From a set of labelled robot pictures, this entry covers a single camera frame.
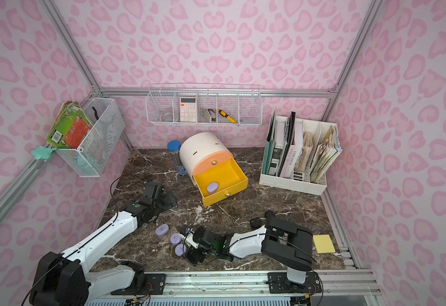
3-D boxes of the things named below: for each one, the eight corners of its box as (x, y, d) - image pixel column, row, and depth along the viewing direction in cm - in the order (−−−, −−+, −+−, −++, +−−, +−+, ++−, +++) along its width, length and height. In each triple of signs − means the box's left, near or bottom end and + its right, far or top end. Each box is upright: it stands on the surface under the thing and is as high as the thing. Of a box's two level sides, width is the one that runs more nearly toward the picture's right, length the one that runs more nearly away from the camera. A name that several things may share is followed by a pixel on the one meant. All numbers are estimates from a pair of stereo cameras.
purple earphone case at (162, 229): (156, 235, 88) (154, 233, 86) (158, 225, 91) (157, 223, 89) (167, 235, 87) (166, 233, 86) (169, 225, 91) (168, 223, 89)
